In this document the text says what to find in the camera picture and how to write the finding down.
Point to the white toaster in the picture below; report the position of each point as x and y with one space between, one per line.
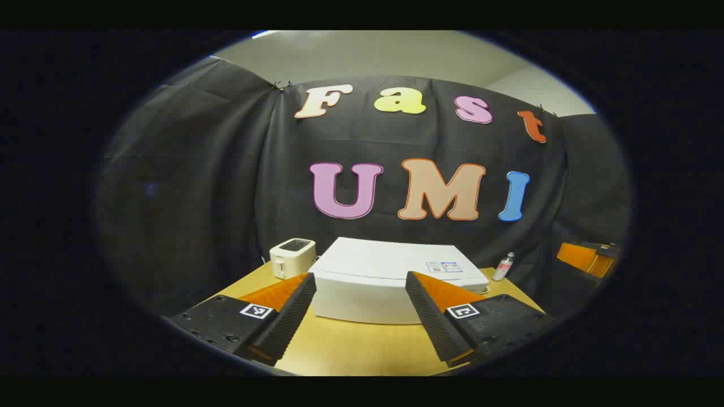
291 260

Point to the white microwave oven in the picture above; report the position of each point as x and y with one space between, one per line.
367 282

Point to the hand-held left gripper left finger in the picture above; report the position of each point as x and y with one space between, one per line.
288 319

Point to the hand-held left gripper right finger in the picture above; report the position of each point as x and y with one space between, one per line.
435 322

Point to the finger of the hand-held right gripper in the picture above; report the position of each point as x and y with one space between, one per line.
582 259

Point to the clear bottle with pink label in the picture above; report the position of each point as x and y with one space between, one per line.
501 268

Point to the black backdrop cloth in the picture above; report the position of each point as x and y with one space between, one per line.
226 198

